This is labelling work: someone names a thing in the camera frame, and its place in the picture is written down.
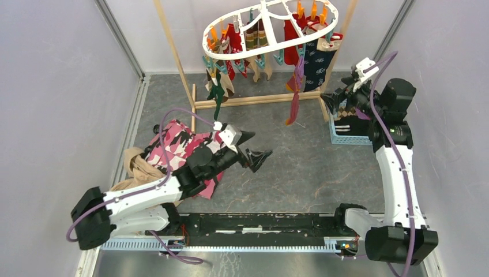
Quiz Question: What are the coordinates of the red santa sock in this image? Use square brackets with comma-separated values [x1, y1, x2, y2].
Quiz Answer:
[306, 16, 328, 32]
[284, 12, 306, 65]

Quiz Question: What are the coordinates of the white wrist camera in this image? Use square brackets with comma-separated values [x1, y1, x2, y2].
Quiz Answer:
[352, 57, 379, 92]
[213, 121, 242, 149]

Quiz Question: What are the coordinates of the purple cable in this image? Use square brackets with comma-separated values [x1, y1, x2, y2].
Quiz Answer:
[66, 107, 220, 265]
[363, 51, 416, 277]

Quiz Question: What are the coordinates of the red patterned christmas sock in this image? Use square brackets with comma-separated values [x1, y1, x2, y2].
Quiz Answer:
[221, 23, 247, 81]

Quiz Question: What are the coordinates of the dark green sock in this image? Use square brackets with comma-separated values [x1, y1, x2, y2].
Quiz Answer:
[207, 73, 225, 121]

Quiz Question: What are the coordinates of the white oval clip hanger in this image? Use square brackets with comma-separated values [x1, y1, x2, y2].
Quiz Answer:
[201, 1, 339, 61]

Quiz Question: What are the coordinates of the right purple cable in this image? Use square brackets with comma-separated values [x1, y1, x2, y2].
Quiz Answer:
[363, 51, 416, 277]

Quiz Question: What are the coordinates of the beige cloth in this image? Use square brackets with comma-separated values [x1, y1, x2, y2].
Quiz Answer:
[110, 147, 165, 192]

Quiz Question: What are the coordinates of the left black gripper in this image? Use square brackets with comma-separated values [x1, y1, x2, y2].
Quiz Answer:
[204, 130, 272, 181]

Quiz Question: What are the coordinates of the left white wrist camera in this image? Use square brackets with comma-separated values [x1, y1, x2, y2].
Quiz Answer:
[213, 121, 242, 149]

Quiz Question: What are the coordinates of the blue plastic basket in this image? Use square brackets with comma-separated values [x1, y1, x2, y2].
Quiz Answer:
[329, 100, 372, 145]

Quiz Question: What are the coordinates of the navy santa hat sock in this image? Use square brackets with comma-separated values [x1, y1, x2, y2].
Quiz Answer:
[317, 33, 343, 84]

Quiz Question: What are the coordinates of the purple maroon striped sock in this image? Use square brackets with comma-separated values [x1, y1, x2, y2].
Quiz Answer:
[285, 56, 304, 126]

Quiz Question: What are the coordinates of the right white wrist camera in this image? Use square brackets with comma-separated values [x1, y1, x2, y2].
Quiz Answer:
[352, 57, 379, 92]

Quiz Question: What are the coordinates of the wooden hanger stand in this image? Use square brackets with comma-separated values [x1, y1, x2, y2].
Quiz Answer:
[153, 1, 358, 122]

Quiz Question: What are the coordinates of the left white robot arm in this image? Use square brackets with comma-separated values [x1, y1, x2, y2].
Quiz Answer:
[66, 131, 273, 250]

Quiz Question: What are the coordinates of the socks pile in basket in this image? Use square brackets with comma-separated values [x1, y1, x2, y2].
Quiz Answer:
[333, 101, 368, 136]

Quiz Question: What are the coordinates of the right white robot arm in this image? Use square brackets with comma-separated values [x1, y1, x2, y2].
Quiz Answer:
[321, 77, 439, 265]

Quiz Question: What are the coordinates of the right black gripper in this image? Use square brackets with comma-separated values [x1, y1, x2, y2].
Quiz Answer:
[321, 76, 386, 119]

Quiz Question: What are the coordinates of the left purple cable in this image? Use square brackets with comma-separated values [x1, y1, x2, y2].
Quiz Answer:
[66, 107, 220, 265]

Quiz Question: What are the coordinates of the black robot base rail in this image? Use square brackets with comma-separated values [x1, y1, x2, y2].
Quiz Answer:
[157, 213, 361, 248]

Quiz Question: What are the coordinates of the pink camouflage cloth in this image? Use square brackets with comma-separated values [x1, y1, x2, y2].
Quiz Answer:
[146, 119, 226, 200]

